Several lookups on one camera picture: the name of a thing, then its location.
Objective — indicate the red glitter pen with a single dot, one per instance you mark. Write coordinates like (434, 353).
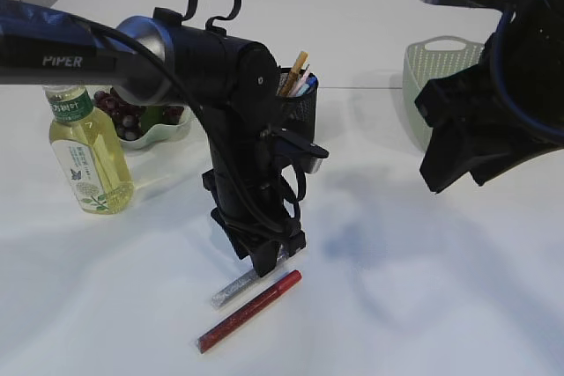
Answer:
(247, 312)

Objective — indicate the gold glitter pen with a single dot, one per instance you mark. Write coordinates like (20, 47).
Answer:
(293, 75)

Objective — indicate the silver glitter pen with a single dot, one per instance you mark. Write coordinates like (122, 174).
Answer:
(247, 282)

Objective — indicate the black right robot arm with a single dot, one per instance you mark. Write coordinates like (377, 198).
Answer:
(530, 29)

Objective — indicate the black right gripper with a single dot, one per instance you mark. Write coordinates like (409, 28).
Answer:
(503, 114)

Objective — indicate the pink purple scissors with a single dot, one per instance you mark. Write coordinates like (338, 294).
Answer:
(301, 81)

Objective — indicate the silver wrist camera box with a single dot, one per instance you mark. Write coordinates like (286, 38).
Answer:
(293, 148)

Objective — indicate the green wavy glass plate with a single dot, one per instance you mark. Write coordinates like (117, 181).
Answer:
(161, 133)

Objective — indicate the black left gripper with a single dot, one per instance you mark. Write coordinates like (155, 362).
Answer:
(269, 219)

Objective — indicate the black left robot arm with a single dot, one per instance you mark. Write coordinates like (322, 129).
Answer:
(229, 84)

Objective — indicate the purple artificial grape bunch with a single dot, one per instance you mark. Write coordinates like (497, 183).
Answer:
(132, 122)

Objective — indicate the black mesh pen holder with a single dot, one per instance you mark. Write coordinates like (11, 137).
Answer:
(298, 114)

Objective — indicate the blue scissors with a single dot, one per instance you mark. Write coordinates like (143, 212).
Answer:
(310, 82)

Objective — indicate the yellow tea bottle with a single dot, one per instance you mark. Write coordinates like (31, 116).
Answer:
(88, 150)

